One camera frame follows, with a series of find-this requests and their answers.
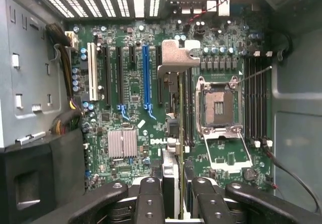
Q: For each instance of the long black expansion slot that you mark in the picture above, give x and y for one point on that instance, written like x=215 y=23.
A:
x=159 y=88
x=106 y=75
x=119 y=75

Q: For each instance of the silver chipset heatsink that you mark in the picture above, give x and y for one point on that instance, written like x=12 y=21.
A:
x=123 y=143

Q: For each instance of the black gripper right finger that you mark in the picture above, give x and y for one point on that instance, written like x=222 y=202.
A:
x=211 y=206

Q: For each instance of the CPU socket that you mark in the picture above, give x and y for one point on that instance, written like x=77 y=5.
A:
x=219 y=108

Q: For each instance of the round coin battery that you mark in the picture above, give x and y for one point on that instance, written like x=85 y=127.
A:
x=250 y=175

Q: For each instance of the black open PC case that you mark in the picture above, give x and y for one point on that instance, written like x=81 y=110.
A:
x=296 y=146

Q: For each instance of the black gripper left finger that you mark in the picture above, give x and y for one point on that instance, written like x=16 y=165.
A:
x=148 y=204

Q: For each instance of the green Dell motherboard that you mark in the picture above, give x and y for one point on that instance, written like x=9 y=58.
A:
x=161 y=32

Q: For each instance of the thin metal locking lever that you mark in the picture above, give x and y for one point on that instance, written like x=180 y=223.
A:
x=251 y=75

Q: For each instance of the white expansion slot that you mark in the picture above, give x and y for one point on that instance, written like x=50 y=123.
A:
x=92 y=73

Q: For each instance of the white power connector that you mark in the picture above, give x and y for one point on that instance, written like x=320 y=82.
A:
x=71 y=41

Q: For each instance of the blue expansion slot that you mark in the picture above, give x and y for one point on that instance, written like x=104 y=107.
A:
x=145 y=78

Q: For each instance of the black plastic air duct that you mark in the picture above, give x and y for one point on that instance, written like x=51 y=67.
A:
x=37 y=183

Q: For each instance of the silver socket cover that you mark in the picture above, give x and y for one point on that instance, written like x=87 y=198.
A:
x=232 y=166

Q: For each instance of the black RAM slot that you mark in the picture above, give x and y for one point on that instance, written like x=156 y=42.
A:
x=247 y=100
x=253 y=100
x=186 y=103
x=259 y=100
x=264 y=100
x=192 y=103

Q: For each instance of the short black expansion slot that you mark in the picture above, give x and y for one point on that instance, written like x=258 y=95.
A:
x=132 y=54

